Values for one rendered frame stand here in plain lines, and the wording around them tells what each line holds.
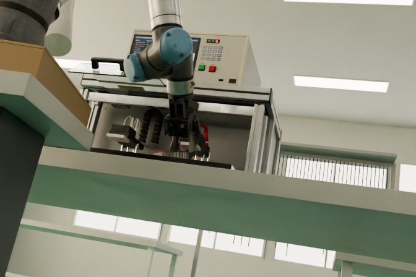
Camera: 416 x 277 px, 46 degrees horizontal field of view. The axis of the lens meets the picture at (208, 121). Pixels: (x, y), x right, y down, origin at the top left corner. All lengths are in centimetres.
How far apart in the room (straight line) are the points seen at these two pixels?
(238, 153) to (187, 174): 55
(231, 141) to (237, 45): 34
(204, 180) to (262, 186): 14
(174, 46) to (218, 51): 61
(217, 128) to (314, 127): 652
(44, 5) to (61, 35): 177
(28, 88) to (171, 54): 42
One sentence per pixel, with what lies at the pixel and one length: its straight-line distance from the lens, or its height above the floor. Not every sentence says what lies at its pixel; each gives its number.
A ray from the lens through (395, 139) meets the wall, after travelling 823.
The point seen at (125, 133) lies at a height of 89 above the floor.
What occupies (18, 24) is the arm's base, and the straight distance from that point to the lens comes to 102.
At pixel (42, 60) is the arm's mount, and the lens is 91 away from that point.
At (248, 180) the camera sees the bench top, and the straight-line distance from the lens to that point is 115.
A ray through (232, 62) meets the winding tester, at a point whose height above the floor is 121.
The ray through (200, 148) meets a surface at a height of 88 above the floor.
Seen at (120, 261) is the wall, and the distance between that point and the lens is 840.
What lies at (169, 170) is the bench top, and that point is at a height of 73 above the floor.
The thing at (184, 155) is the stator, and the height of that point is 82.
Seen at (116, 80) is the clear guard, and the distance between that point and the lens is 166.
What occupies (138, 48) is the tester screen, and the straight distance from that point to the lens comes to 183.
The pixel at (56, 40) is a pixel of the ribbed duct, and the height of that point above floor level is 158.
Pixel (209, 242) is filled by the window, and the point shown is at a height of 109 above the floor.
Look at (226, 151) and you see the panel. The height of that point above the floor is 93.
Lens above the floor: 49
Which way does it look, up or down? 18 degrees up
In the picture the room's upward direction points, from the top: 11 degrees clockwise
